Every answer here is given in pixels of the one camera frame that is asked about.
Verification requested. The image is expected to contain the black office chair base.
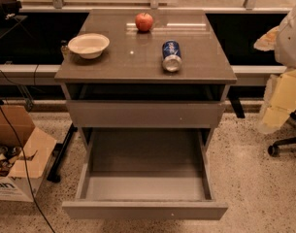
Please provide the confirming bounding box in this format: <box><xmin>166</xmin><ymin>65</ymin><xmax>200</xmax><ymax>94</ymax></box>
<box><xmin>267</xmin><ymin>113</ymin><xmax>296</xmax><ymax>157</ymax></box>

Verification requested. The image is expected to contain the small glass bottle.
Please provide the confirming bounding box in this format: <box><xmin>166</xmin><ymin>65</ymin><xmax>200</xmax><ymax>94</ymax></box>
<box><xmin>61</xmin><ymin>40</ymin><xmax>70</xmax><ymax>58</ymax></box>

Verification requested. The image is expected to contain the closed grey upper drawer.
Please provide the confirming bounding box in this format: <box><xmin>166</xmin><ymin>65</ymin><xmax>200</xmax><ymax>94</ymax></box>
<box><xmin>66</xmin><ymin>100</ymin><xmax>225</xmax><ymax>128</ymax></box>

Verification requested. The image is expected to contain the black device on shelf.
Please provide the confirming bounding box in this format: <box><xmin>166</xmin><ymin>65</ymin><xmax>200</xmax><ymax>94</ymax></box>
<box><xmin>0</xmin><ymin>0</ymin><xmax>22</xmax><ymax>20</ymax></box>

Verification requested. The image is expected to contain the red apple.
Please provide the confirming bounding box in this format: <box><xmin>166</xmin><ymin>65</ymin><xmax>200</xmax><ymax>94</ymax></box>
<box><xmin>135</xmin><ymin>13</ymin><xmax>153</xmax><ymax>32</ymax></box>

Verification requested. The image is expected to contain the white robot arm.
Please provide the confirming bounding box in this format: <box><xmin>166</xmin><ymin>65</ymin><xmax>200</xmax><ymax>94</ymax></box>
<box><xmin>253</xmin><ymin>5</ymin><xmax>296</xmax><ymax>134</ymax></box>

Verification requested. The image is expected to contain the cardboard box with cans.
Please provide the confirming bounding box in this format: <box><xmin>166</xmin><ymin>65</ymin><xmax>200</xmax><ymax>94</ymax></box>
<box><xmin>0</xmin><ymin>105</ymin><xmax>56</xmax><ymax>202</ymax></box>

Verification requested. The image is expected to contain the grey drawer cabinet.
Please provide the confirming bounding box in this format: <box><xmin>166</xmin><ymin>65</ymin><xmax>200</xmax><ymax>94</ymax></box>
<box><xmin>53</xmin><ymin>9</ymin><xmax>238</xmax><ymax>221</ymax></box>

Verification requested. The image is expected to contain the open grey middle drawer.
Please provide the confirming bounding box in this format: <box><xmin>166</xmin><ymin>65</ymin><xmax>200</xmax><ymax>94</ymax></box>
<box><xmin>62</xmin><ymin>129</ymin><xmax>228</xmax><ymax>220</ymax></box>

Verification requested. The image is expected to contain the white bowl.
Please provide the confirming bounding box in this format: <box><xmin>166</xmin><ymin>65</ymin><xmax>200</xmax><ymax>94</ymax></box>
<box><xmin>68</xmin><ymin>33</ymin><xmax>110</xmax><ymax>59</ymax></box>

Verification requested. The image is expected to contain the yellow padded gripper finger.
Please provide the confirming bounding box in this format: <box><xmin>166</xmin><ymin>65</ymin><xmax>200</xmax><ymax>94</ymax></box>
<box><xmin>257</xmin><ymin>69</ymin><xmax>296</xmax><ymax>134</ymax></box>

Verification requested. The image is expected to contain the blue pepsi can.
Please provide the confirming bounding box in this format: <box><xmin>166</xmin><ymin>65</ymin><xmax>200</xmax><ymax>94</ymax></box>
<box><xmin>162</xmin><ymin>40</ymin><xmax>182</xmax><ymax>72</ymax></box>

